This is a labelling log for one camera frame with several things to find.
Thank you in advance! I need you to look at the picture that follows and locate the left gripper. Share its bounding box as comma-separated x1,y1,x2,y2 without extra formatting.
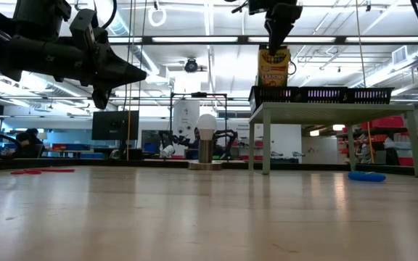
7,9,147,110

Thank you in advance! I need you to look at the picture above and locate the white pillar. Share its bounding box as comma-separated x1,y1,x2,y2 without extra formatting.
173,99,201,146

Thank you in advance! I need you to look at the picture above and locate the black overhead beam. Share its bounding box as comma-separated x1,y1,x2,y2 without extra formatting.
0,35,418,46

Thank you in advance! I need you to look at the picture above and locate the red rubber band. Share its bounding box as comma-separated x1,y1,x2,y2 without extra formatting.
9,167,77,176

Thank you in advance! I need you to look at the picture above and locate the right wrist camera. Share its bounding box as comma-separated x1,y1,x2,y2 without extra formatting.
230,0,268,16

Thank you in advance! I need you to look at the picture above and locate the black plastic tray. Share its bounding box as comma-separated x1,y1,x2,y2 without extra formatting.
247,85,303,114

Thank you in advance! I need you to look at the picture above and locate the black monitor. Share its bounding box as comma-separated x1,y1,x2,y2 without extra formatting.
91,109,140,141

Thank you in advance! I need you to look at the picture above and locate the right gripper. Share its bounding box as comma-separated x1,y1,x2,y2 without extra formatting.
264,1,303,57

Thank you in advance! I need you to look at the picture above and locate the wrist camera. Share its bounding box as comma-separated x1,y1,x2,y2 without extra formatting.
12,0,73,41
230,0,268,16

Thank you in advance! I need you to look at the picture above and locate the white hanging ring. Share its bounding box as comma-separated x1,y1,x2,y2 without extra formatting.
147,6,168,28

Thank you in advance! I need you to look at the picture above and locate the black overhead camera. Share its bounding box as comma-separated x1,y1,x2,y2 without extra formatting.
184,57,200,74

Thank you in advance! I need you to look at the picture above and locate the white bulb brass lamp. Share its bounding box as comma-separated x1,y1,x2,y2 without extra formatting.
188,113,224,171

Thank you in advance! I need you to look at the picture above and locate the green perforated metal shelf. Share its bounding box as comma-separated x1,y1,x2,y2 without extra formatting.
247,102,418,178

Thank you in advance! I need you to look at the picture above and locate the black gantry frame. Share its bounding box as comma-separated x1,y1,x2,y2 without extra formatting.
170,91,229,160

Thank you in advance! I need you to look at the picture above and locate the orange pole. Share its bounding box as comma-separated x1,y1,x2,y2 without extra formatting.
366,121,374,165

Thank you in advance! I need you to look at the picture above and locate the yellow green crayon box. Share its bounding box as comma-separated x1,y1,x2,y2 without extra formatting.
257,45,292,88

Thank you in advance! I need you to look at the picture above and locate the black mesh basket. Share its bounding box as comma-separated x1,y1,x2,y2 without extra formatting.
300,86,349,105
346,86,396,105

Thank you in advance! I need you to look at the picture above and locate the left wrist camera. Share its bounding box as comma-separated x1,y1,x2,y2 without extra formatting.
12,0,73,41

